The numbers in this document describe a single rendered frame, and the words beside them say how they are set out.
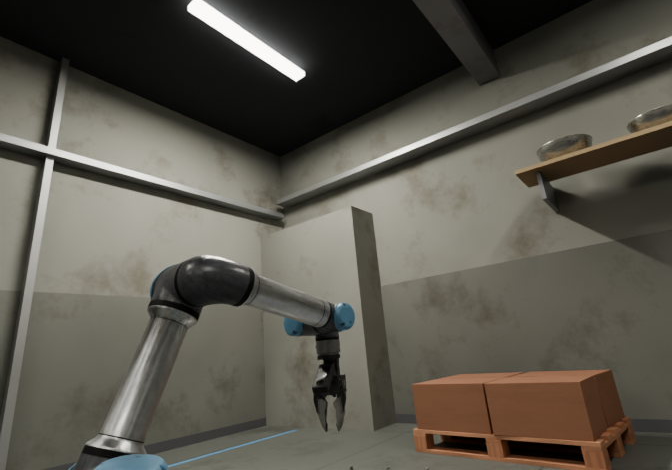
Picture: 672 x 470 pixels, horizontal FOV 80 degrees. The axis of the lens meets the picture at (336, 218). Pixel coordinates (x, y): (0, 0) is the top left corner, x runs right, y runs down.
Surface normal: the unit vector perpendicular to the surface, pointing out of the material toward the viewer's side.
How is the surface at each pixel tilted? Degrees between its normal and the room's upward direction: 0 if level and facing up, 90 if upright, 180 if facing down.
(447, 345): 90
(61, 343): 90
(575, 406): 90
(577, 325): 90
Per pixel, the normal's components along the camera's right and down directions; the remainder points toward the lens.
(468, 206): -0.62, -0.20
